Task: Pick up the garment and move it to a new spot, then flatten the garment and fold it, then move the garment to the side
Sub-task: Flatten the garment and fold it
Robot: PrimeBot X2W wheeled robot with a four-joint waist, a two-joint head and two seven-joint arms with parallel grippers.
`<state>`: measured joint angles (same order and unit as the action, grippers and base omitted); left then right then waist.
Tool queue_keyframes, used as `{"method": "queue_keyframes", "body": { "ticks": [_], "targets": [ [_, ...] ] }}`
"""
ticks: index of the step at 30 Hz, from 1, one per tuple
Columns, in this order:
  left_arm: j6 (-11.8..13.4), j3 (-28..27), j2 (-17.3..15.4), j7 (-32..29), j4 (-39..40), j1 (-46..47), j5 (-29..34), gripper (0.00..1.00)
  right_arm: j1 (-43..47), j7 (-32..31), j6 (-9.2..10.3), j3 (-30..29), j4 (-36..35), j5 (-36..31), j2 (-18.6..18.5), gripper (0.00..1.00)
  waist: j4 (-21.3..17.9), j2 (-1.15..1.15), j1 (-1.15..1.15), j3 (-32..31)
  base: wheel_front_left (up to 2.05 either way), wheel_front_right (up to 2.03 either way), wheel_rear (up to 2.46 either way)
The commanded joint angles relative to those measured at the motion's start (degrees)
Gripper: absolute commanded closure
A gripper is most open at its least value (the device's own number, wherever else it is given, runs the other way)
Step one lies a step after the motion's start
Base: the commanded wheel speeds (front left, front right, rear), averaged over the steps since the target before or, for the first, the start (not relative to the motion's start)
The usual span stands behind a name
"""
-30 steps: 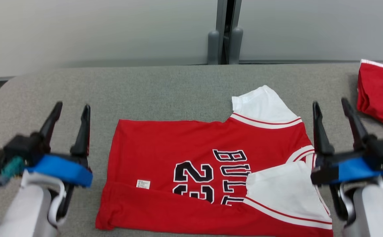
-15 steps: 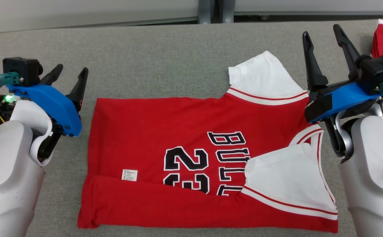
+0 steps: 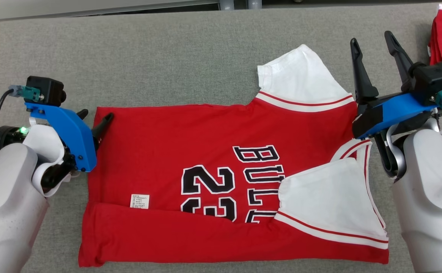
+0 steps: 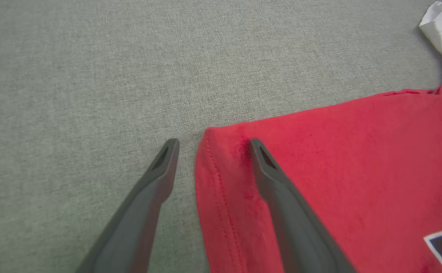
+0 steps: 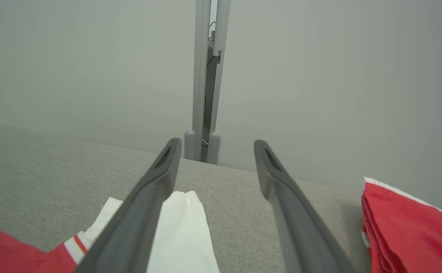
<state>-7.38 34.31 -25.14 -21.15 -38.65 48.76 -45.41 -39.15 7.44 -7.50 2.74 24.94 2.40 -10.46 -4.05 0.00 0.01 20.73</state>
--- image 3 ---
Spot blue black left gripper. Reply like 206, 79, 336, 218
25, 102, 115, 175

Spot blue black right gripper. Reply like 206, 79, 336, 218
350, 31, 440, 139

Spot red Bulls jersey white sleeves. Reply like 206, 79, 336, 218
78, 44, 390, 268

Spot grey fabric padded surface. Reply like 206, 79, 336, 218
0, 3, 442, 273

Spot teal left camera connector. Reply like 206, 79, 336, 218
8, 85, 41, 102

